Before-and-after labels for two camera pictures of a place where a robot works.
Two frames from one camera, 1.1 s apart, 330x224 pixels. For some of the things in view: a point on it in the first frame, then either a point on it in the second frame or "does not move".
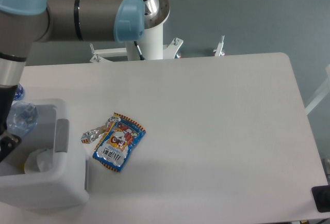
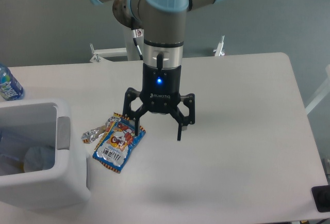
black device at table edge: (321, 195) does not move
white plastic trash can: (67, 186) does not move
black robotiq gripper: (7, 143) to (161, 93)
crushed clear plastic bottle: (22, 117) to (14, 143)
